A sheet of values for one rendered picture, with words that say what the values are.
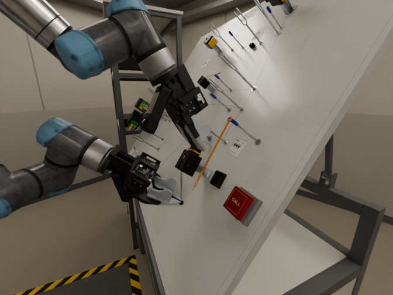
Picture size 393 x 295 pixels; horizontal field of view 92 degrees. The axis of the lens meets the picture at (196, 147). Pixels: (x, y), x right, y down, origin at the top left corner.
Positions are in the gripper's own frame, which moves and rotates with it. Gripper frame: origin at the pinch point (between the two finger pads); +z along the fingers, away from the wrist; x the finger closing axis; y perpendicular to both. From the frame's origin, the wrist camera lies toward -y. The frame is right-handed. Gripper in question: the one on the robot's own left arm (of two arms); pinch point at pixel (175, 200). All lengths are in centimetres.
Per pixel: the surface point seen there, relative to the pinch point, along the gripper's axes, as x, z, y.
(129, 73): 90, -53, -27
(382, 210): 12, 52, 24
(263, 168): 1.8, 10.3, 22.7
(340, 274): 0, 54, 6
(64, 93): 158, -147, -141
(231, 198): -4.8, 6.8, 16.9
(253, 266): -2.8, 32.7, -7.7
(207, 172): 7.7, 4.2, 7.5
